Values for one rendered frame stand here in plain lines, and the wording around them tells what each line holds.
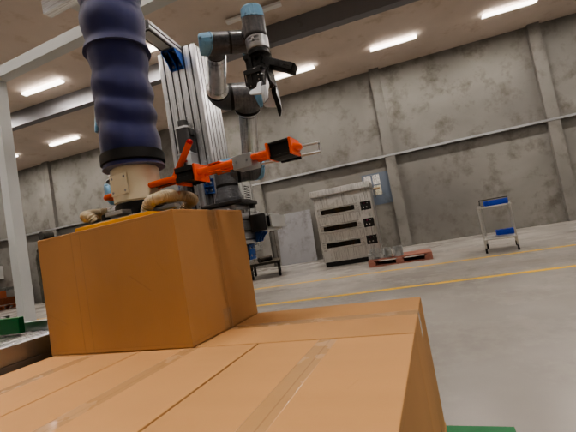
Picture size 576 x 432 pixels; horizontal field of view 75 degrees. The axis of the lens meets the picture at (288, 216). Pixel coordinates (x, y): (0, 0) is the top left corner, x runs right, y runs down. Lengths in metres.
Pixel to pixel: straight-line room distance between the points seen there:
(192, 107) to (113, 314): 1.38
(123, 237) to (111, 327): 0.29
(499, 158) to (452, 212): 1.97
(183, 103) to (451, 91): 10.76
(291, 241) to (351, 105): 4.72
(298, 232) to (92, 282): 10.77
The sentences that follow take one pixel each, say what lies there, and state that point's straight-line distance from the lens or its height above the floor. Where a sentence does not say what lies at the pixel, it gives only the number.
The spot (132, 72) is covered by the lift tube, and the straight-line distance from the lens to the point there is 1.54.
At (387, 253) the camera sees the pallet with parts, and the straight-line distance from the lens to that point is 7.40.
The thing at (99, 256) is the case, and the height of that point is 0.85.
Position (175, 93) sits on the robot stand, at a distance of 2.44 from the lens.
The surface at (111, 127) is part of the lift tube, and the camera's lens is 1.46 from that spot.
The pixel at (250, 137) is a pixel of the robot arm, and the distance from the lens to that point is 1.86.
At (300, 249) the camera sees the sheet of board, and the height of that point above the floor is 0.44.
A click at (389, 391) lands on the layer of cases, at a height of 0.54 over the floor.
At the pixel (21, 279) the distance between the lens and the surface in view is 4.96.
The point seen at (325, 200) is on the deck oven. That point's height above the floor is 1.56.
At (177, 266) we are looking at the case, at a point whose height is 0.78.
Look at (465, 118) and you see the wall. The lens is 12.36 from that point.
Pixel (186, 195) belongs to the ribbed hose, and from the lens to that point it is 1.38.
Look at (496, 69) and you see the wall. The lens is 12.91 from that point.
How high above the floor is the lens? 0.80
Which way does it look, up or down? 4 degrees up
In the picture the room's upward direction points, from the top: 10 degrees counter-clockwise
